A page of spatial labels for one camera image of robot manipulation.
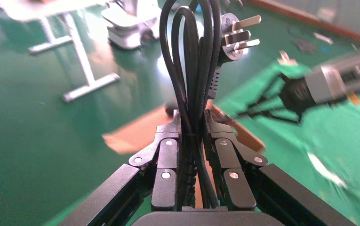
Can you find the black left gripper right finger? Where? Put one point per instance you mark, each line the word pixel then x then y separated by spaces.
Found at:
pixel 232 177

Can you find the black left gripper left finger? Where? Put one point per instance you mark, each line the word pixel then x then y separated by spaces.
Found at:
pixel 164 174

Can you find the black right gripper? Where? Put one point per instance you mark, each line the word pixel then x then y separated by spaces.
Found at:
pixel 298 96

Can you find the open brown cardboard box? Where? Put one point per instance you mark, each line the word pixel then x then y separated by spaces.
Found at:
pixel 136 134

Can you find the green table cloth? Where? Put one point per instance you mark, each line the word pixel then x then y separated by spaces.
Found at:
pixel 323 140

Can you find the white table with legs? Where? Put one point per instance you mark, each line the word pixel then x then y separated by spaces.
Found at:
pixel 89 86

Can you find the white wheeled background robot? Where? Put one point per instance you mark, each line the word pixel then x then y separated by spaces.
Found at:
pixel 130 31

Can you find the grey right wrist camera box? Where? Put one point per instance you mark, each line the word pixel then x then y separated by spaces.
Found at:
pixel 326 84

